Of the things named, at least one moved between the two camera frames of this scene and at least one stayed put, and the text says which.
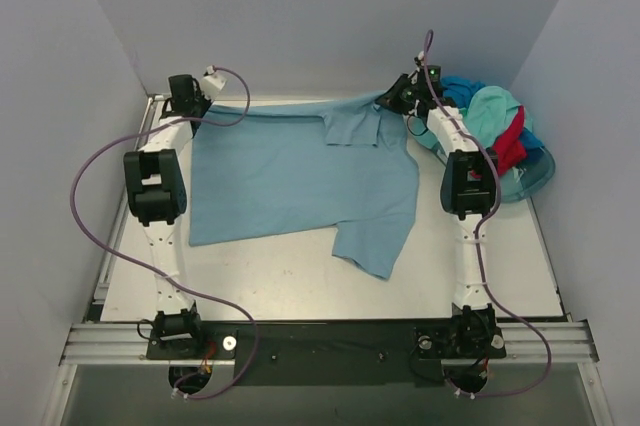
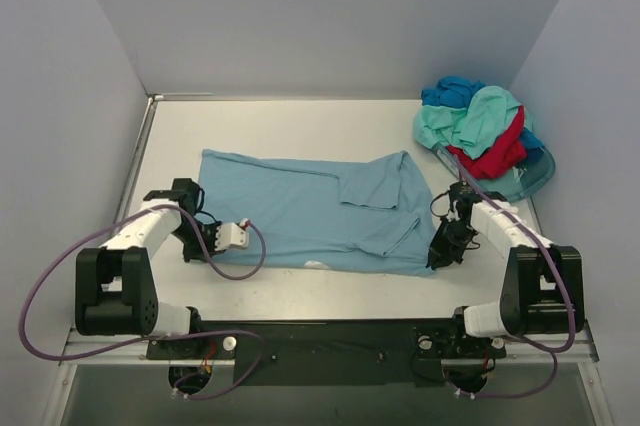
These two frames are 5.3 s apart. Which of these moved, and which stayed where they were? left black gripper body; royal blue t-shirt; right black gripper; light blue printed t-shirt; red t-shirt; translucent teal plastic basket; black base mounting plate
Moved: left black gripper body; right black gripper; light blue printed t-shirt
Stayed: translucent teal plastic basket; royal blue t-shirt; black base mounting plate; red t-shirt
